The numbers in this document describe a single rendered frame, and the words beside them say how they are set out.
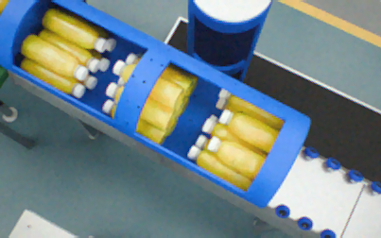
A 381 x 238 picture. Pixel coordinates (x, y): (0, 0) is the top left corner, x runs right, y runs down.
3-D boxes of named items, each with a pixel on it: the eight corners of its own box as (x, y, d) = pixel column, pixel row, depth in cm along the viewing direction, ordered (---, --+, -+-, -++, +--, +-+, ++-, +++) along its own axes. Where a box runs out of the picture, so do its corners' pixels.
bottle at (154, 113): (173, 122, 130) (118, 93, 132) (179, 105, 125) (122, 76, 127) (162, 137, 125) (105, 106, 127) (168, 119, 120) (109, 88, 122)
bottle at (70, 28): (46, 5, 129) (100, 32, 127) (58, 8, 136) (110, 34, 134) (37, 26, 131) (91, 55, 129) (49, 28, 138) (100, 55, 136)
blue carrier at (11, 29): (254, 214, 133) (275, 202, 106) (12, 81, 144) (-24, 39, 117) (294, 134, 141) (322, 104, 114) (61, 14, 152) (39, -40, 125)
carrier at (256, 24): (180, 60, 233) (196, 110, 226) (178, -41, 148) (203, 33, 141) (232, 45, 235) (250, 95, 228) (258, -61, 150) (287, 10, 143)
